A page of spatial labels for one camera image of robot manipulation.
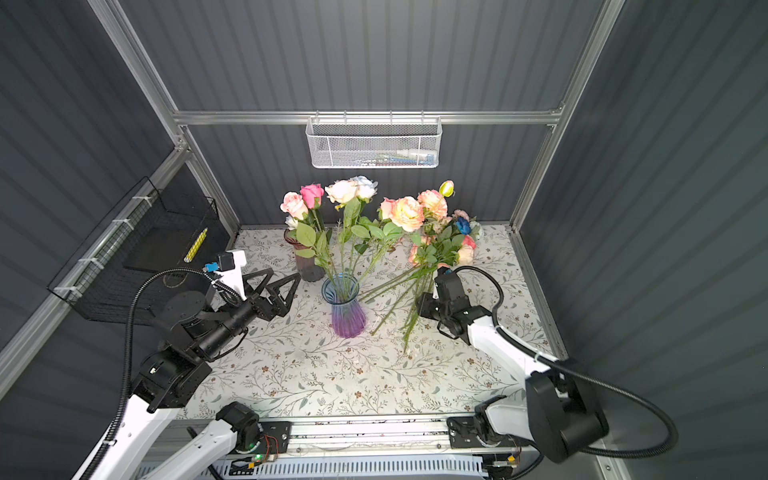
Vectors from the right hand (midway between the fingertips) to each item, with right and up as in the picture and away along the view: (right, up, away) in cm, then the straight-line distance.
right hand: (423, 303), depth 87 cm
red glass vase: (-37, +10, +11) cm, 40 cm away
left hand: (-31, +11, -26) cm, 42 cm away
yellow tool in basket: (-61, +17, -10) cm, 64 cm away
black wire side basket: (-75, +21, -7) cm, 78 cm away
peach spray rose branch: (+5, +17, +18) cm, 26 cm away
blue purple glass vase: (-23, +5, -7) cm, 25 cm away
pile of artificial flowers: (+18, +23, +22) cm, 37 cm away
